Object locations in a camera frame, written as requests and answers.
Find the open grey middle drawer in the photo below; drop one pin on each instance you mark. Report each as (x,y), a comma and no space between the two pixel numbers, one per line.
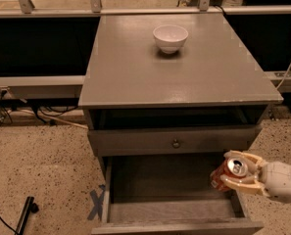
(170,195)

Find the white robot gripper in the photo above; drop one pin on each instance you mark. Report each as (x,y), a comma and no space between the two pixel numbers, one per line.
(279,179)

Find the grey wooden drawer cabinet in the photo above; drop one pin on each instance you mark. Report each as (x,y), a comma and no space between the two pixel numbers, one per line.
(211,81)

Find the closed grey top drawer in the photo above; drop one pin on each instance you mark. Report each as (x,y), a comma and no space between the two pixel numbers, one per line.
(108,143)

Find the black bar device on floor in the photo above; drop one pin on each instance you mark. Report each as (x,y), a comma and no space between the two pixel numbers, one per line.
(29,207)

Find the blue tape cross mark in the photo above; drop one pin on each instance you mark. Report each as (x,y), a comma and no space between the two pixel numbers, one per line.
(97,203)

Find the white ceramic bowl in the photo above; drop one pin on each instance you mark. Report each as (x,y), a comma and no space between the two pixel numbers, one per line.
(169,37)

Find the metal railing frame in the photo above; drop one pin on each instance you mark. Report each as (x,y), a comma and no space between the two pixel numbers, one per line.
(86,4)

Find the red coke can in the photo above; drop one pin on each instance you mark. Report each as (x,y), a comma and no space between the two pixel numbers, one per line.
(234,167)

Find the round metal drawer knob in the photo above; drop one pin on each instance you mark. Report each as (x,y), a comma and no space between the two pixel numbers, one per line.
(175,143)

